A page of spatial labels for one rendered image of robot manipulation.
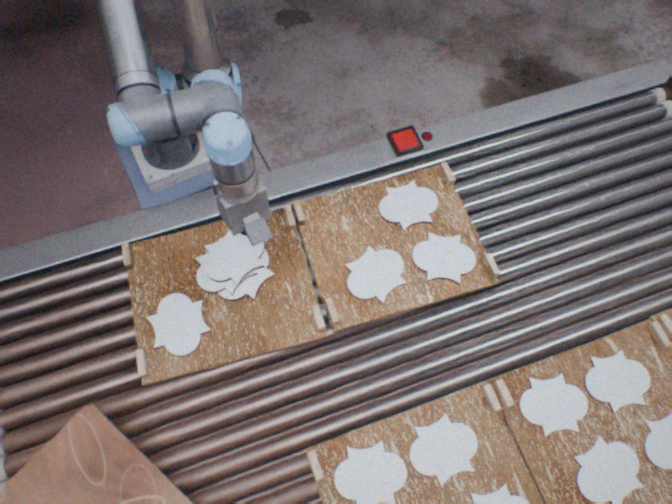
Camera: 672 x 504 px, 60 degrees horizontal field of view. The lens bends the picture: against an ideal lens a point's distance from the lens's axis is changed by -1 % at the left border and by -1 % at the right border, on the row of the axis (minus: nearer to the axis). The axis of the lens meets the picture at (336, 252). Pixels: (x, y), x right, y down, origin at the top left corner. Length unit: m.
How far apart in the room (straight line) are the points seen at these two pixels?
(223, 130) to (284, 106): 1.94
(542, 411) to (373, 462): 0.37
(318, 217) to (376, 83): 1.63
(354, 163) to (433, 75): 1.57
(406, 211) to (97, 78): 2.10
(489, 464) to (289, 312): 0.53
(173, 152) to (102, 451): 0.74
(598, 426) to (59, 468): 1.07
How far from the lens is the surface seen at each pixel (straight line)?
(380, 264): 1.38
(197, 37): 1.38
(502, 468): 1.30
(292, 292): 1.36
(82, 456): 1.24
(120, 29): 1.13
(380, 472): 1.25
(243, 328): 1.34
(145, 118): 1.04
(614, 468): 1.37
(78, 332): 1.45
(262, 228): 1.13
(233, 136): 0.96
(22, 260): 1.59
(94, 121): 3.03
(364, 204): 1.47
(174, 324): 1.36
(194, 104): 1.04
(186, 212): 1.52
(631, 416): 1.42
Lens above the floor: 2.18
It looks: 63 degrees down
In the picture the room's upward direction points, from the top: 2 degrees clockwise
